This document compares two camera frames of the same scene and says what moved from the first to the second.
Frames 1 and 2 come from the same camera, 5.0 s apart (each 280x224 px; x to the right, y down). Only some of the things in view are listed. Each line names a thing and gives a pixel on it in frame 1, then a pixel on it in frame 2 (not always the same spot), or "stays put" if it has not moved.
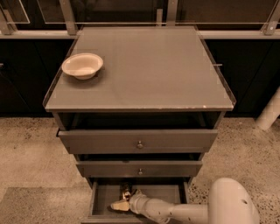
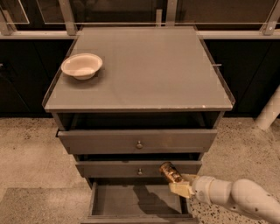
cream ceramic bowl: [82, 66] stays put
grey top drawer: [137, 141] stays put
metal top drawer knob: [139, 145] stays put
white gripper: [137, 200] to [202, 189]
